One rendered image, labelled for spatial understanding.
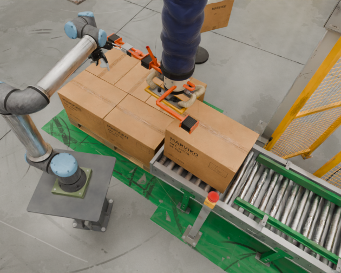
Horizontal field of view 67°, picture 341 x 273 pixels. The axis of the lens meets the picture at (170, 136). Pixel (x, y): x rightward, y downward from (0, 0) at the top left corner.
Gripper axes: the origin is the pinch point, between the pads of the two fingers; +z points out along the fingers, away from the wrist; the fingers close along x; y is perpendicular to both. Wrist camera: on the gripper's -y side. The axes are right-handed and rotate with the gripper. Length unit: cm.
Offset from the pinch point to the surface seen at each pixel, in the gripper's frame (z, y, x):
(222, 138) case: 53, -40, 73
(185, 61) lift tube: -9, -24, 54
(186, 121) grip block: 19, -7, 68
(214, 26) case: 30, -184, -41
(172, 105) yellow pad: 24, -20, 44
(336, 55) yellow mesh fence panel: -6, -81, 120
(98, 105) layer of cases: 58, -14, -54
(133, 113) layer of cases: 66, -32, -24
